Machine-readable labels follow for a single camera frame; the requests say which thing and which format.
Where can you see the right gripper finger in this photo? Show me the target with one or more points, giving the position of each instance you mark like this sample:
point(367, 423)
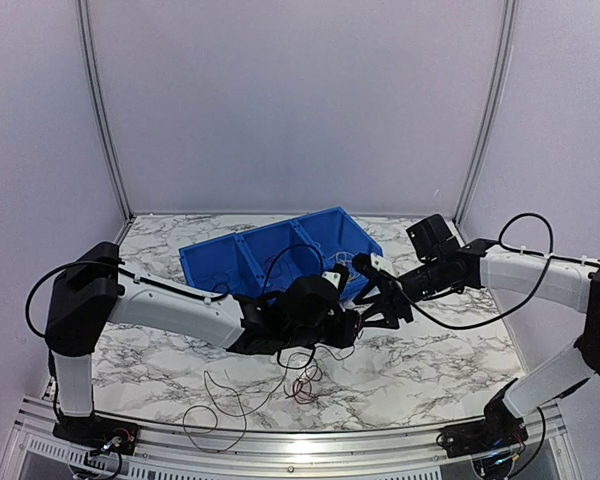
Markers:
point(373, 318)
point(373, 293)

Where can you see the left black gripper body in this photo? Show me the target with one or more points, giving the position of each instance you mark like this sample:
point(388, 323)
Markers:
point(343, 335)

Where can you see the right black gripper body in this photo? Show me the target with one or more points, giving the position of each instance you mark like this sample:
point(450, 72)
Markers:
point(392, 294)

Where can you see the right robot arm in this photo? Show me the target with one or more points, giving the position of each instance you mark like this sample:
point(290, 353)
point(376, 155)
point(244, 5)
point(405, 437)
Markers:
point(448, 266)

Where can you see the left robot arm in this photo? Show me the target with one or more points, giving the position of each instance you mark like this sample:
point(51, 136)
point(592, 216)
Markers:
point(99, 289)

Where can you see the blue three-compartment plastic bin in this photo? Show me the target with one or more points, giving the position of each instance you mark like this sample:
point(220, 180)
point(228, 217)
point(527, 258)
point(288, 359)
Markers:
point(271, 257)

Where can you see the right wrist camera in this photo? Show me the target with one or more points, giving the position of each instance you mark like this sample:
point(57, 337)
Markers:
point(365, 264)

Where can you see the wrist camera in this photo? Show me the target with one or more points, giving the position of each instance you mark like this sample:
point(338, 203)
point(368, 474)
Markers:
point(365, 264)
point(338, 276)

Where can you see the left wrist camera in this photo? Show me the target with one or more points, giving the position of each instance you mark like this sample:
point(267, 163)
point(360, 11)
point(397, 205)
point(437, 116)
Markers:
point(338, 276)

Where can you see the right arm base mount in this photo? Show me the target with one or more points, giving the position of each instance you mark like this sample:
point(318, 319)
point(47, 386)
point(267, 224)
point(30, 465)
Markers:
point(476, 437)

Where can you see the aluminium front rail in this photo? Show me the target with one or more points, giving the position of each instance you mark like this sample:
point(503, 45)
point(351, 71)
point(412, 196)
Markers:
point(169, 451)

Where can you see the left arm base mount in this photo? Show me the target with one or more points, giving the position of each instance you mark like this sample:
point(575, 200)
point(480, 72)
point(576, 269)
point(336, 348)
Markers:
point(98, 433)

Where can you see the left aluminium frame post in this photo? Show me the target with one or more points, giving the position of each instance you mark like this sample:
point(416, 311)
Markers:
point(96, 93)

